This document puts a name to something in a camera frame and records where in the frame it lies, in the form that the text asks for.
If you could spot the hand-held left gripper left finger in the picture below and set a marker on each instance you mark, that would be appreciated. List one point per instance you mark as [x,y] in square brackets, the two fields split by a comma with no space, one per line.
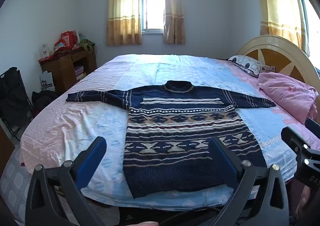
[91,159]

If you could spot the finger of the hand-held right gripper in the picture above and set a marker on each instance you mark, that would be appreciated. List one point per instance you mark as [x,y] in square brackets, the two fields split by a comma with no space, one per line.
[313,127]
[295,139]

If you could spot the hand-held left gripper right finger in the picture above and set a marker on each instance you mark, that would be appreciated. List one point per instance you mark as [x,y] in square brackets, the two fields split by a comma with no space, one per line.
[222,161]

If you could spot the navy patterned knit sweater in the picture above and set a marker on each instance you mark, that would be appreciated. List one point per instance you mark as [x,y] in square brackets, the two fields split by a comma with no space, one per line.
[175,126]

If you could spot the person's right hand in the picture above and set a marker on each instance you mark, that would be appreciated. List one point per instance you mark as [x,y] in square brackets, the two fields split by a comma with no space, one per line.
[305,203]

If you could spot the person's left hand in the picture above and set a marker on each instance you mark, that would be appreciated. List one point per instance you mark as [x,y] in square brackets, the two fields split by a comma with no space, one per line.
[147,224]

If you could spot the pink blanket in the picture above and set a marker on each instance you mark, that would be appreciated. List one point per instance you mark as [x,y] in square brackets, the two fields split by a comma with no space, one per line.
[287,91]

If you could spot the black backpack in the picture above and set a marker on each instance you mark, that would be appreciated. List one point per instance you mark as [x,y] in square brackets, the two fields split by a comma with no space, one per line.
[43,99]

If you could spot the grey patterned mattress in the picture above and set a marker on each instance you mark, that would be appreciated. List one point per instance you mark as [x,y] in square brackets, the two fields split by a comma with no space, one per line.
[15,183]

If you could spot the cream wooden headboard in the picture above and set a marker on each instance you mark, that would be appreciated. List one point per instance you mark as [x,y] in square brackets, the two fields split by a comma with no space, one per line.
[272,53]

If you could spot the patterned white pillow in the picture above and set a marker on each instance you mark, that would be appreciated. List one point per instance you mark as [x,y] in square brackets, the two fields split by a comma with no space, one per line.
[250,65]

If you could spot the white paper bag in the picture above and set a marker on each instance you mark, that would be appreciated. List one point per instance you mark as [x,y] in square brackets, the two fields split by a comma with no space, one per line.
[47,82]

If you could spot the bed with blue pink sheet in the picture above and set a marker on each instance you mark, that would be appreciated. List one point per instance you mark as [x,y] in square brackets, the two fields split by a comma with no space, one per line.
[200,70]

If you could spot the brown wooden desk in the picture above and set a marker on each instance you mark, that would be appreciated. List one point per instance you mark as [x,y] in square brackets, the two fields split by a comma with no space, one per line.
[62,70]

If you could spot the black folding chair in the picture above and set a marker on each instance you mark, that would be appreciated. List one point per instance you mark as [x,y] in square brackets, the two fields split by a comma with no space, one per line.
[12,101]

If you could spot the large window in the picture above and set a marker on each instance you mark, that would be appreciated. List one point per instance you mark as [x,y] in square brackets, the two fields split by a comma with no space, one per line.
[311,28]

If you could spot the green plastic bag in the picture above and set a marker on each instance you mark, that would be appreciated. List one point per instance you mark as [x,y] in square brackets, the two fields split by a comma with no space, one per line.
[86,44]

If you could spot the white box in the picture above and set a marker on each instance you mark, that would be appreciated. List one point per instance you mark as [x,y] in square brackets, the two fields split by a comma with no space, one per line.
[45,50]

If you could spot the red paper bag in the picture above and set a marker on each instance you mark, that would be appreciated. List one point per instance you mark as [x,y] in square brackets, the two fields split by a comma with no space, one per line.
[68,38]

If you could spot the large beige curtain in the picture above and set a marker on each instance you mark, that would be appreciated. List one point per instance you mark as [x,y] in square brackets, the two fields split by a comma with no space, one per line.
[280,3]

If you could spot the small window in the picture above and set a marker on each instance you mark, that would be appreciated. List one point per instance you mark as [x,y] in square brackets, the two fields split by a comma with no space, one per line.
[152,3]

